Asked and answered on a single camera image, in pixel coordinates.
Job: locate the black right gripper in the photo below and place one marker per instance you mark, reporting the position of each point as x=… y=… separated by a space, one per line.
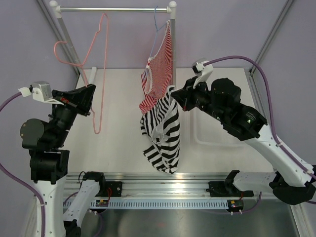
x=183 y=97

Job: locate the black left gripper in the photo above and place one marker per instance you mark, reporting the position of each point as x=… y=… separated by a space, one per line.
x=80 y=98

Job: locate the pink wire hanger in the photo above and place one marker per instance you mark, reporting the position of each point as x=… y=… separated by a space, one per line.
x=81 y=65

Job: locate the black white striped tank top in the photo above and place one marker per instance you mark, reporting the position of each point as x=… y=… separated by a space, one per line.
x=162 y=126

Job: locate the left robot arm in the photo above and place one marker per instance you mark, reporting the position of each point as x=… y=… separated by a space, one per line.
x=49 y=162

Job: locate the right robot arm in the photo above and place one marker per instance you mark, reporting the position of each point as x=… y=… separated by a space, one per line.
x=292 y=179

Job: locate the red white striped tank top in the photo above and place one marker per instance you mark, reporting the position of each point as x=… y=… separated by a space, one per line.
x=158 y=73

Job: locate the white plastic basket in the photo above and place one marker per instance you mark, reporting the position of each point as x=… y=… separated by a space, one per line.
x=208 y=131

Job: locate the white and silver clothes rack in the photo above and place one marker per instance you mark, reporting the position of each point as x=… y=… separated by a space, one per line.
x=171 y=10

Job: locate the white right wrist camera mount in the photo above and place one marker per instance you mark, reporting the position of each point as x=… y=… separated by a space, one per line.
x=201 y=71

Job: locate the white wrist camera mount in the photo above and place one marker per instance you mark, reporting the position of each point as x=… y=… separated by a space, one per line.
x=201 y=71
x=40 y=91

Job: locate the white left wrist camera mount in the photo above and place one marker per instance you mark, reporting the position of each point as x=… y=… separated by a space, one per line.
x=40 y=91

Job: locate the blue wire hanger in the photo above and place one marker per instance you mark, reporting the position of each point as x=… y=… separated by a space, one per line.
x=157 y=29

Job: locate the right aluminium frame post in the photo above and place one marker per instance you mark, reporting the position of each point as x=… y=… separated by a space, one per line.
x=274 y=30

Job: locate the aluminium frame post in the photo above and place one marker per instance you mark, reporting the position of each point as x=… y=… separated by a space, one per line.
x=52 y=23
x=274 y=30

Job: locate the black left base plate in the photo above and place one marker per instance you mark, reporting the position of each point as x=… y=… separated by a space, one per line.
x=110 y=188

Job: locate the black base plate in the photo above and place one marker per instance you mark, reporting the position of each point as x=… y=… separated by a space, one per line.
x=110 y=188
x=217 y=189

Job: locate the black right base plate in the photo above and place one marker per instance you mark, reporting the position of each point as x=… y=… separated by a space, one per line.
x=217 y=189

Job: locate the aluminium mounting rail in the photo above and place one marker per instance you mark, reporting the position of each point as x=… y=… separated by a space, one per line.
x=165 y=186

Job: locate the left aluminium frame post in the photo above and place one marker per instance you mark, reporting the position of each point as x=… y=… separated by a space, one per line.
x=52 y=23

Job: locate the white slotted cable duct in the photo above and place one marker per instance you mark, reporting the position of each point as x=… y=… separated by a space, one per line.
x=119 y=203

